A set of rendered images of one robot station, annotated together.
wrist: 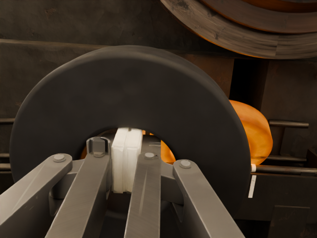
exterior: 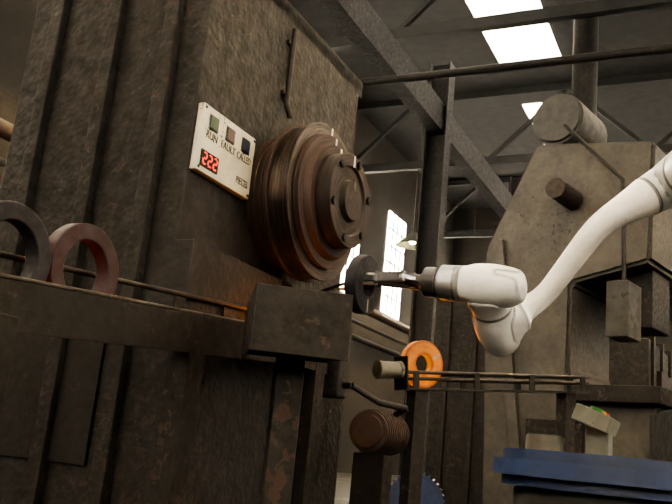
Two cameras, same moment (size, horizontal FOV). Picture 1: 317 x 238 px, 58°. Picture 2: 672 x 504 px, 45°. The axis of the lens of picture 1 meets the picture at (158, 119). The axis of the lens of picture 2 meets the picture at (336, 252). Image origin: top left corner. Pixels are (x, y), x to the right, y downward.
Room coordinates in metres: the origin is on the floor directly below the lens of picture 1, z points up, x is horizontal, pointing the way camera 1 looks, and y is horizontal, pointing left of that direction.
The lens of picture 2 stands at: (-0.69, 1.91, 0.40)
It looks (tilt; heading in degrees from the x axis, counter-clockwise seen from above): 14 degrees up; 297
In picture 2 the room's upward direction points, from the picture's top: 6 degrees clockwise
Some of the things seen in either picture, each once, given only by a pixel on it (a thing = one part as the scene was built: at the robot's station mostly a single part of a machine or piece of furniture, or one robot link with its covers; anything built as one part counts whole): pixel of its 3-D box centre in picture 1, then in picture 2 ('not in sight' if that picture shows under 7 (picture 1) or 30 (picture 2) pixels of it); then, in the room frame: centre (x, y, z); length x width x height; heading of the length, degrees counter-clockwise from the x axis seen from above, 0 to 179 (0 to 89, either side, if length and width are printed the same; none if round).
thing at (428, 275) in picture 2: not in sight; (422, 281); (0.02, 0.02, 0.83); 0.09 x 0.08 x 0.07; 1
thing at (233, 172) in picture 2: not in sight; (224, 153); (0.54, 0.19, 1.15); 0.26 x 0.02 x 0.18; 90
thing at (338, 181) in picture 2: not in sight; (345, 201); (0.34, -0.15, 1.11); 0.28 x 0.06 x 0.28; 90
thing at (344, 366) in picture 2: not in sight; (330, 358); (0.45, -0.39, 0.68); 0.11 x 0.08 x 0.24; 0
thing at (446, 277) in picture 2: not in sight; (450, 283); (-0.06, 0.01, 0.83); 0.09 x 0.06 x 0.09; 91
